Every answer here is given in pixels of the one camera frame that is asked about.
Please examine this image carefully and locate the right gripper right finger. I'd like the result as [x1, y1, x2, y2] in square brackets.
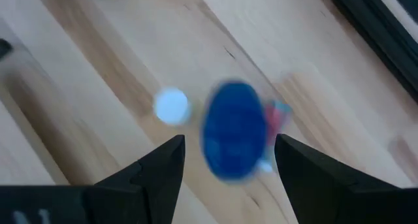
[274, 134, 404, 224]

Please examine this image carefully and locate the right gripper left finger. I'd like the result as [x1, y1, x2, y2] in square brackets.
[85, 135, 186, 224]

